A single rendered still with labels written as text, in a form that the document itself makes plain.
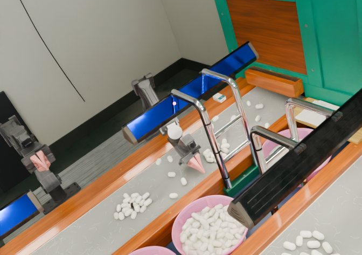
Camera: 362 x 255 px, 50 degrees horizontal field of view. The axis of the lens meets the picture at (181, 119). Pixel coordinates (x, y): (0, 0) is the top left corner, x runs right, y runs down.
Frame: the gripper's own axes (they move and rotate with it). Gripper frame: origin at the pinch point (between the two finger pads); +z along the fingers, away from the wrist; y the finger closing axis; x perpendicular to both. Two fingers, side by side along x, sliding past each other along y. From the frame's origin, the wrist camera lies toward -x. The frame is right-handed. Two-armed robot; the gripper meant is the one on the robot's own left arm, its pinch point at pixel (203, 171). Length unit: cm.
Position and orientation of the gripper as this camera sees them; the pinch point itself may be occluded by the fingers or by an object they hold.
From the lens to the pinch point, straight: 157.0
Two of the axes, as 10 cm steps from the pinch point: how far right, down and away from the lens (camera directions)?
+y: 7.6, -5.5, 3.5
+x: -1.3, 4.0, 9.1
